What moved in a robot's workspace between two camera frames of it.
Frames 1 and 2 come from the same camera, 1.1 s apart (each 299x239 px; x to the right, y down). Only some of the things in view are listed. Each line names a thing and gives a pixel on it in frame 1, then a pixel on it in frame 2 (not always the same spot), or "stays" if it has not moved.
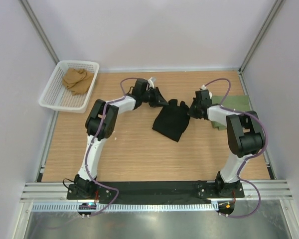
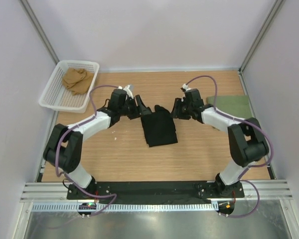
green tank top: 240,103 stays
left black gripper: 159,100 → 142,109
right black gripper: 191,111 → 176,112
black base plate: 155,190 stays
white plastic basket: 55,96 stays
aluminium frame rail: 58,193 stays
